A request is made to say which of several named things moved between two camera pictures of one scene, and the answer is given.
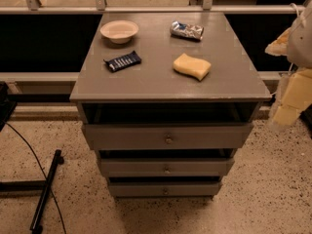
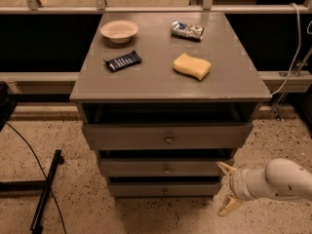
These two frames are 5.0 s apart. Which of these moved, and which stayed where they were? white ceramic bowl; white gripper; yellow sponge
Moved: white gripper
Stayed: yellow sponge; white ceramic bowl
